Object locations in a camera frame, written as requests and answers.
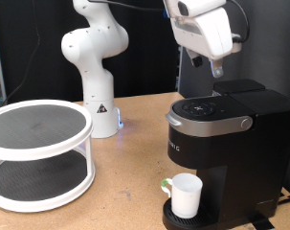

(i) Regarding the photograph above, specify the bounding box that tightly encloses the black Keurig coffee machine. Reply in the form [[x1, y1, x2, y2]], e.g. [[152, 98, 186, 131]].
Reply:
[[162, 79, 290, 230]]

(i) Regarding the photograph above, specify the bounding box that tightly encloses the black power cord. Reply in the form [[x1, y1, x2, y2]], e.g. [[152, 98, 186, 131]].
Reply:
[[277, 191, 290, 206]]

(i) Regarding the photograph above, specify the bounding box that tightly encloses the aluminium frame post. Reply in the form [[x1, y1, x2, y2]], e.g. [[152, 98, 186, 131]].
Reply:
[[177, 44, 188, 94]]

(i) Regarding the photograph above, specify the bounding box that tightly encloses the white two-tier turntable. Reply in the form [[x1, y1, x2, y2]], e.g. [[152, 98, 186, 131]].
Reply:
[[0, 99, 96, 214]]

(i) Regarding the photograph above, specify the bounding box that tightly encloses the thin black hanging cable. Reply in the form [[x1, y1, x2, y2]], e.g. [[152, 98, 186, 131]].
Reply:
[[4, 0, 41, 104]]

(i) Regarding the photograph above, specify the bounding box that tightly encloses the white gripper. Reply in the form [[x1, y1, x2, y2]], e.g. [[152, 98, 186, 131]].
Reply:
[[168, 6, 234, 79]]

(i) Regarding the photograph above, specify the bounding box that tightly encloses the white mug with green tape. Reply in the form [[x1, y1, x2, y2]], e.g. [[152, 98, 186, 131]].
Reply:
[[161, 172, 204, 219]]

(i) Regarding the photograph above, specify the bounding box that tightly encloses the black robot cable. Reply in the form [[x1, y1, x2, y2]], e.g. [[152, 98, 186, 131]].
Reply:
[[86, 0, 250, 44]]

